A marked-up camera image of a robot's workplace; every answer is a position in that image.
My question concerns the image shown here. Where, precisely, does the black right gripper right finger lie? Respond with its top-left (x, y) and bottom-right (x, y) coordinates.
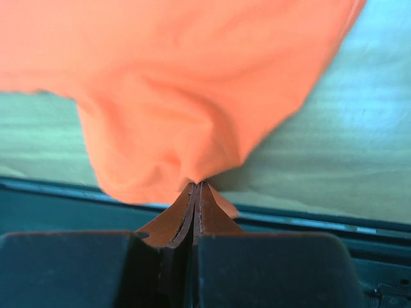
top-left (192, 182), bottom-right (365, 307)

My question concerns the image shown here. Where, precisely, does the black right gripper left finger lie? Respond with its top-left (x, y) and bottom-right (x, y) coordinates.
top-left (1, 184), bottom-right (197, 307)

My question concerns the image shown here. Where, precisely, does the orange t shirt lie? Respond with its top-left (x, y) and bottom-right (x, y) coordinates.
top-left (1, 1), bottom-right (365, 204)

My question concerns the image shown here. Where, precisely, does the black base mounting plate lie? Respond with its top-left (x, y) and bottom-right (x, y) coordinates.
top-left (1, 177), bottom-right (410, 307)

